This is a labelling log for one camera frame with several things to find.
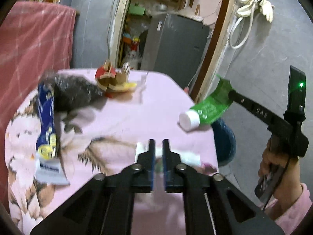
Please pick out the blue trash bin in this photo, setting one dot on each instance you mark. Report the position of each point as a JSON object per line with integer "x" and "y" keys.
{"x": 225, "y": 142}

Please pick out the right hand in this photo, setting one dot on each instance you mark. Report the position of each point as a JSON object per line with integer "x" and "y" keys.
{"x": 279, "y": 174}

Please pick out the red plaid cloth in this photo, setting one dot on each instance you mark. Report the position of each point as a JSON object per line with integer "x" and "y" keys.
{"x": 35, "y": 37}

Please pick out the grey washing machine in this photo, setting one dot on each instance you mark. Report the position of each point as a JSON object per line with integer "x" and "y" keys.
{"x": 174, "y": 46}

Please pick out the cream rubber gloves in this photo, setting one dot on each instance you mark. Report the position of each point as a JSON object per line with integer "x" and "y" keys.
{"x": 249, "y": 6}

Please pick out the pink floral tablecloth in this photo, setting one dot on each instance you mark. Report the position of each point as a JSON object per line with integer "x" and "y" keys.
{"x": 100, "y": 138}

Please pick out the green tube white cap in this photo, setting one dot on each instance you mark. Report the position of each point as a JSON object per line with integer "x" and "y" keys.
{"x": 209, "y": 110}

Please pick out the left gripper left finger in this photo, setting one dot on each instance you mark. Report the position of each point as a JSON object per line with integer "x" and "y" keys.
{"x": 104, "y": 205}

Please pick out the blue snack bag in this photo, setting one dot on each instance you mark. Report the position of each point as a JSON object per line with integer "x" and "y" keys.
{"x": 48, "y": 167}

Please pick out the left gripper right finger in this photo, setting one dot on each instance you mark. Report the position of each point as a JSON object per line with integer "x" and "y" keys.
{"x": 212, "y": 204}

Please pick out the black plastic bag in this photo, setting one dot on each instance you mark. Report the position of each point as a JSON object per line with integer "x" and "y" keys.
{"x": 69, "y": 92}

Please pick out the white red sack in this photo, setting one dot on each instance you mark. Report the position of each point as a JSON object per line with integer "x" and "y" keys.
{"x": 132, "y": 55}

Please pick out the pink sleeve forearm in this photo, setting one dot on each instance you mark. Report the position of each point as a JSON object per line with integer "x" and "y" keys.
{"x": 290, "y": 220}

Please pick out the green floral wrapper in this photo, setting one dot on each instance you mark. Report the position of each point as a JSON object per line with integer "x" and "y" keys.
{"x": 187, "y": 157}

